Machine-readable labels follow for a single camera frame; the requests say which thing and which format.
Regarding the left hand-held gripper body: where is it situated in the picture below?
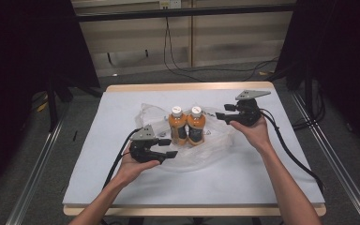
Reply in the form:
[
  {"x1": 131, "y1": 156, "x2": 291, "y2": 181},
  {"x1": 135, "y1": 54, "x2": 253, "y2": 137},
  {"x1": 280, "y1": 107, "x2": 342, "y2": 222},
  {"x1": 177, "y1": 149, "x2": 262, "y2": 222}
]
[{"x1": 128, "y1": 124, "x2": 171, "y2": 165}]

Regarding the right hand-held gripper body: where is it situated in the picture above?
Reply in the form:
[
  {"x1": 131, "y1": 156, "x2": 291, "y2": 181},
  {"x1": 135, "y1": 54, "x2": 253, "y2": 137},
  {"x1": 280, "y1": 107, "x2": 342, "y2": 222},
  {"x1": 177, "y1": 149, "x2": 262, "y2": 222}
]
[{"x1": 227, "y1": 89, "x2": 272, "y2": 128}]

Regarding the orange drink bottle white cap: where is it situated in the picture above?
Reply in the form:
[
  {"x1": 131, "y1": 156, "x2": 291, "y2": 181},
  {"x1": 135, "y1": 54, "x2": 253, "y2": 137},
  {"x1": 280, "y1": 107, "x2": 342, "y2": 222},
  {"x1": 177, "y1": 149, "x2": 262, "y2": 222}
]
[
  {"x1": 186, "y1": 105, "x2": 207, "y2": 147},
  {"x1": 168, "y1": 105, "x2": 189, "y2": 146}
]

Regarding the clear plastic bag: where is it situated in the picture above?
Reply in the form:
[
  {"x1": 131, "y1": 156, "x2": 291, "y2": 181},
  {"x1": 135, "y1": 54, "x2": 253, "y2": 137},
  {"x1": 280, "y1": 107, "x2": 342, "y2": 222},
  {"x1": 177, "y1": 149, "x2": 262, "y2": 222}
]
[{"x1": 133, "y1": 102, "x2": 236, "y2": 173}]

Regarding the person's left hand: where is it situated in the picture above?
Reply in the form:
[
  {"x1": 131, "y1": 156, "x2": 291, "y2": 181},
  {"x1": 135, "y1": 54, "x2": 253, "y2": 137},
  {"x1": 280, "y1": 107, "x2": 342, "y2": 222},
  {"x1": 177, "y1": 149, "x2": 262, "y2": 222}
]
[{"x1": 113, "y1": 152, "x2": 162, "y2": 189}]

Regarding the person's right hand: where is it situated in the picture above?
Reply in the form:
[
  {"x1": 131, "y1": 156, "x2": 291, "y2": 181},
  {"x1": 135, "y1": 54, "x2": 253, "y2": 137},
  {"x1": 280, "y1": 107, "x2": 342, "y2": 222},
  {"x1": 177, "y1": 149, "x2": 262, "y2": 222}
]
[{"x1": 229, "y1": 116, "x2": 272, "y2": 155}]

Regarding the wooden table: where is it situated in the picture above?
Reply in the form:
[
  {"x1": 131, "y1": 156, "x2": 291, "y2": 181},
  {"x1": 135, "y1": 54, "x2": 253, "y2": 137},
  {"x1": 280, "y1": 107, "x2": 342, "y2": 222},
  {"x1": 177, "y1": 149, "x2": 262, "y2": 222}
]
[{"x1": 63, "y1": 81, "x2": 327, "y2": 218}]

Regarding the black metal stand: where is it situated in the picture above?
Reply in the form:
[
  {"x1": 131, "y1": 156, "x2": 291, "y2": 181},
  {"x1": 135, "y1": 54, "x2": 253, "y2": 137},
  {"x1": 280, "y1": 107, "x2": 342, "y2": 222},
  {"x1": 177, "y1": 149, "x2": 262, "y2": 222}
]
[
  {"x1": 303, "y1": 62, "x2": 315, "y2": 117},
  {"x1": 45, "y1": 76, "x2": 61, "y2": 133}
]

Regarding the white table mat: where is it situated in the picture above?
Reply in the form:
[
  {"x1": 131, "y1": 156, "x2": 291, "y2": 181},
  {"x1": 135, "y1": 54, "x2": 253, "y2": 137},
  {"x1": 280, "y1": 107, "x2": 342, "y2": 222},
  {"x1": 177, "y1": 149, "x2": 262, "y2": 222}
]
[{"x1": 62, "y1": 87, "x2": 326, "y2": 206}]

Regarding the black horizontal bar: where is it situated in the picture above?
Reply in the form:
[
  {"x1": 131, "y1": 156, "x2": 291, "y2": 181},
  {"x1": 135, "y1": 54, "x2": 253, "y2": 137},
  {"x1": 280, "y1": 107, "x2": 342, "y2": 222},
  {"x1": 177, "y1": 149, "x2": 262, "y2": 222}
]
[{"x1": 74, "y1": 4, "x2": 296, "y2": 23}]

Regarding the black curtain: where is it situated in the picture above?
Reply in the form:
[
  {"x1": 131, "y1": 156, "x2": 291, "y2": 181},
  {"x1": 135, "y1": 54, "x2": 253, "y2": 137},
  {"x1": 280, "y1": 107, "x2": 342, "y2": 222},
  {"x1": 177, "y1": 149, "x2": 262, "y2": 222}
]
[
  {"x1": 274, "y1": 0, "x2": 360, "y2": 158},
  {"x1": 0, "y1": 0, "x2": 101, "y2": 202}
]

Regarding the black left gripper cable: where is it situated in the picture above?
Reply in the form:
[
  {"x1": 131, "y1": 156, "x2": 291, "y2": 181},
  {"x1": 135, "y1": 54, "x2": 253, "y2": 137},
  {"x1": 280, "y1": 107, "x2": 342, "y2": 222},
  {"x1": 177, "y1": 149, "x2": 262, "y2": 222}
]
[{"x1": 101, "y1": 127, "x2": 143, "y2": 190}]

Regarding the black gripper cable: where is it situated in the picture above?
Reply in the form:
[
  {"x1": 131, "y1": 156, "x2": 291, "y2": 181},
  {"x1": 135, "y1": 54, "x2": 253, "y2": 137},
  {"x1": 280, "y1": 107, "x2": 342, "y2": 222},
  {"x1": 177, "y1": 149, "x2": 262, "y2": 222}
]
[
  {"x1": 259, "y1": 108, "x2": 325, "y2": 192},
  {"x1": 101, "y1": 127, "x2": 143, "y2": 190}
]

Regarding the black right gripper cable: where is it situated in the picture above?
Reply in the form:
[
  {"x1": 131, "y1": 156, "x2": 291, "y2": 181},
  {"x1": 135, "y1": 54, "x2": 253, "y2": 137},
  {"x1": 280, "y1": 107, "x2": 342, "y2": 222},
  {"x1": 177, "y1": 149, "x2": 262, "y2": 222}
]
[{"x1": 259, "y1": 108, "x2": 325, "y2": 192}]

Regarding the bundle of black floor cables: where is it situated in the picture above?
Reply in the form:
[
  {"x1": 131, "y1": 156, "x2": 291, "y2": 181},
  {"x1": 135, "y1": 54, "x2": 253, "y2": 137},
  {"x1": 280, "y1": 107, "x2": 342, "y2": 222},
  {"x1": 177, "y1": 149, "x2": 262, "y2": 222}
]
[{"x1": 292, "y1": 88, "x2": 326, "y2": 131}]

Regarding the black hanging cable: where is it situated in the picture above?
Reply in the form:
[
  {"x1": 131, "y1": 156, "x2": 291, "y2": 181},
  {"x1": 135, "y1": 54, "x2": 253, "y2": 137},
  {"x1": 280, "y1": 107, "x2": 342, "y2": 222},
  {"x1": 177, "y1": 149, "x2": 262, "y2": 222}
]
[{"x1": 162, "y1": 16, "x2": 279, "y2": 83}]

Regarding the metal floor rail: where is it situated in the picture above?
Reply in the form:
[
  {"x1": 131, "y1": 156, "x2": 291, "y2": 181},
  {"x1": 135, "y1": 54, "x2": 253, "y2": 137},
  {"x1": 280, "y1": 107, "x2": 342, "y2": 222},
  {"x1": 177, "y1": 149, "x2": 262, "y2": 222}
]
[
  {"x1": 290, "y1": 91, "x2": 360, "y2": 225},
  {"x1": 5, "y1": 107, "x2": 70, "y2": 225}
]

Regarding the white wall socket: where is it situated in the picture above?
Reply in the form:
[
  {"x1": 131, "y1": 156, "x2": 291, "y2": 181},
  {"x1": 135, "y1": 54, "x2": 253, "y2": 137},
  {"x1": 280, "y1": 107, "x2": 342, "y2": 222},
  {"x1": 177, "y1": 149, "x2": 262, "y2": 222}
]
[{"x1": 158, "y1": 0, "x2": 183, "y2": 9}]

